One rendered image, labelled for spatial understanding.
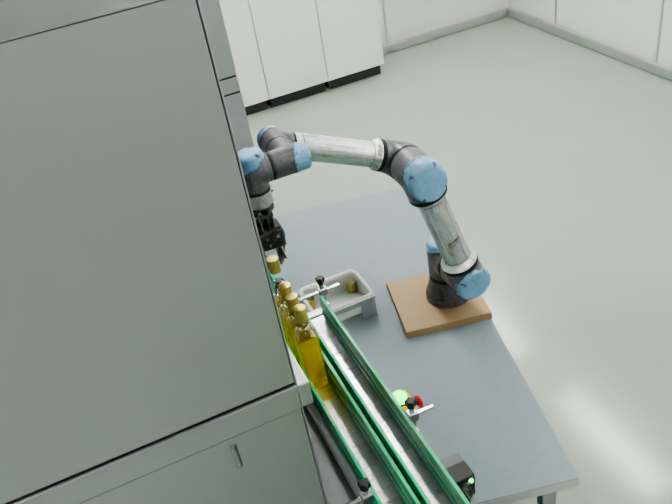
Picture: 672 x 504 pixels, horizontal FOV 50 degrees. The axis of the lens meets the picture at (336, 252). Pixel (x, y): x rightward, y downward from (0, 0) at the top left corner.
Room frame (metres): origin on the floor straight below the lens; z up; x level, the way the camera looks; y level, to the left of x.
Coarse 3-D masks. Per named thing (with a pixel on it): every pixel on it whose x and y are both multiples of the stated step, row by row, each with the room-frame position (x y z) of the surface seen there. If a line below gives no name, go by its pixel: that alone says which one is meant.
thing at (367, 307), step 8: (304, 304) 1.94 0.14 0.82; (352, 304) 1.89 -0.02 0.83; (360, 304) 1.89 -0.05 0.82; (368, 304) 1.90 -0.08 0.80; (336, 312) 1.87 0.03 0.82; (344, 312) 1.87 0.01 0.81; (352, 312) 1.88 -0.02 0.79; (360, 312) 1.89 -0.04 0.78; (368, 312) 1.90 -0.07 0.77; (376, 312) 1.91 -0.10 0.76; (344, 320) 1.87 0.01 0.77; (352, 320) 1.88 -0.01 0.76
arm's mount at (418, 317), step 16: (400, 288) 2.00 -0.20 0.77; (416, 288) 1.98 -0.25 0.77; (400, 304) 1.91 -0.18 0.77; (416, 304) 1.89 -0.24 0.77; (464, 304) 1.84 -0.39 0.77; (480, 304) 1.83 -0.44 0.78; (400, 320) 1.84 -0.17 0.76; (416, 320) 1.81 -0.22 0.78; (432, 320) 1.79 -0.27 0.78; (448, 320) 1.78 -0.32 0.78; (464, 320) 1.77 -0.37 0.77; (480, 320) 1.77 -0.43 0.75
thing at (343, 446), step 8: (288, 344) 1.59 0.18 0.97; (312, 384) 1.41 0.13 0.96; (312, 392) 1.39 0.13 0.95; (320, 400) 1.35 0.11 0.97; (320, 408) 1.35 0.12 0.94; (328, 416) 1.29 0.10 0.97; (328, 424) 1.31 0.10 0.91; (336, 432) 1.23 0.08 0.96; (336, 440) 1.26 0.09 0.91; (344, 440) 1.20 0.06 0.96; (344, 448) 1.19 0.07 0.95; (344, 456) 1.21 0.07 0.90; (352, 456) 1.15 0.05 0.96; (352, 464) 1.15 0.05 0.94; (360, 472) 1.10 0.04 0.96; (368, 480) 1.07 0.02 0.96; (376, 496) 1.03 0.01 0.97
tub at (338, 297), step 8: (344, 272) 2.05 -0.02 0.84; (352, 272) 2.05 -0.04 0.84; (328, 280) 2.03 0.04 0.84; (336, 280) 2.04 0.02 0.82; (344, 280) 2.05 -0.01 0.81; (360, 280) 1.99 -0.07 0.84; (304, 288) 2.00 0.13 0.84; (312, 288) 2.01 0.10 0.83; (336, 288) 2.03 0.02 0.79; (344, 288) 2.04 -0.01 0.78; (360, 288) 2.00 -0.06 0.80; (368, 288) 1.94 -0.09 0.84; (328, 296) 2.02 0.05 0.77; (336, 296) 2.02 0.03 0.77; (344, 296) 2.01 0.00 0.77; (352, 296) 2.00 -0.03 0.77; (368, 296) 1.90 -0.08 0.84; (336, 304) 1.97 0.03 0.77; (344, 304) 1.88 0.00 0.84
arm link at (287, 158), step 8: (272, 144) 1.72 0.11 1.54; (280, 144) 1.70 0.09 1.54; (288, 144) 1.70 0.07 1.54; (296, 144) 1.68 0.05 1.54; (304, 144) 1.68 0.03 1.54; (272, 152) 1.66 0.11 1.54; (280, 152) 1.66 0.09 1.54; (288, 152) 1.66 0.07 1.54; (296, 152) 1.66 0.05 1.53; (304, 152) 1.66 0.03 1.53; (272, 160) 1.64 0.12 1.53; (280, 160) 1.64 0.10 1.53; (288, 160) 1.64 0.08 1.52; (296, 160) 1.65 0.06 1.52; (304, 160) 1.65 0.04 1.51; (272, 168) 1.63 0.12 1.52; (280, 168) 1.63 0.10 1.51; (288, 168) 1.64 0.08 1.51; (296, 168) 1.64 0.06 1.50; (304, 168) 1.66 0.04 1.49; (280, 176) 1.64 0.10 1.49
